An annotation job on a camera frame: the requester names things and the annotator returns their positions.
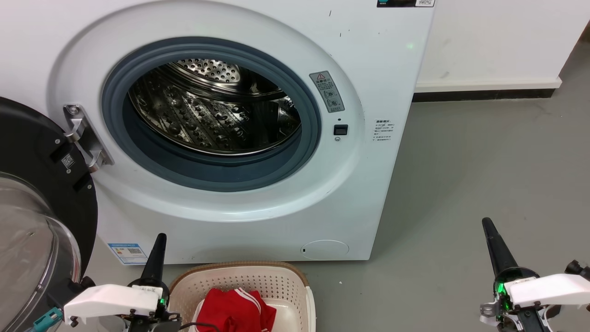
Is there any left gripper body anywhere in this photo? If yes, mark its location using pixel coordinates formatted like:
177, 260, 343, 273
124, 277, 183, 332

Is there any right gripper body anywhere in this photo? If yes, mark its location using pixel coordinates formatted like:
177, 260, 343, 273
480, 268, 561, 332

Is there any cream perforated laundry basket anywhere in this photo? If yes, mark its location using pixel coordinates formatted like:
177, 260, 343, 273
168, 261, 317, 332

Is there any white and black baseboard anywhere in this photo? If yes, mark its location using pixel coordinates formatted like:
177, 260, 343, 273
413, 77, 563, 102

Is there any grey rubber door gasket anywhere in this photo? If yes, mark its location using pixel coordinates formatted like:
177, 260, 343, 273
101, 37, 322, 192

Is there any white front-load washing machine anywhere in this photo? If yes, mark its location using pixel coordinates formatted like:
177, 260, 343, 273
0, 0, 436, 266

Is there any red and white garment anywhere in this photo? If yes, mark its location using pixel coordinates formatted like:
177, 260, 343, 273
194, 288, 277, 332

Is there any grey warning sticker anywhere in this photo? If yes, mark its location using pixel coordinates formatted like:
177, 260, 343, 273
309, 71, 345, 113

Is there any black washer door with glass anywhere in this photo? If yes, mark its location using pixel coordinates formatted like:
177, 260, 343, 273
0, 96, 99, 332

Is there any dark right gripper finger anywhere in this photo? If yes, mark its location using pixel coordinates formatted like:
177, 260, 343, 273
482, 218, 519, 277

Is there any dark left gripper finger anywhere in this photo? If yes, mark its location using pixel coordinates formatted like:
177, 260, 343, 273
141, 233, 167, 286

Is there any blue energy label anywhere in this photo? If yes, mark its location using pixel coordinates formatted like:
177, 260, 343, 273
107, 243, 148, 265

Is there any thin black cable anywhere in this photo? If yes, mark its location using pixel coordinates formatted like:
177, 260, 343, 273
180, 322, 222, 332

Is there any round drain filter cover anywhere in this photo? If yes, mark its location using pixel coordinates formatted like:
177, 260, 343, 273
301, 240, 350, 261

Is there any perforated steel drum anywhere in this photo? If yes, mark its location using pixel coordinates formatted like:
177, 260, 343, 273
128, 59, 302, 156

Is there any metal door hinge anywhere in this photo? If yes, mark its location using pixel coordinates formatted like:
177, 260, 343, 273
63, 104, 114, 173

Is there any black control panel strip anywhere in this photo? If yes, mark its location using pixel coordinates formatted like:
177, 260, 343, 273
377, 0, 435, 8

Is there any teal connector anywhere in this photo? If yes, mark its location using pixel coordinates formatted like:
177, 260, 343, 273
28, 308, 63, 332

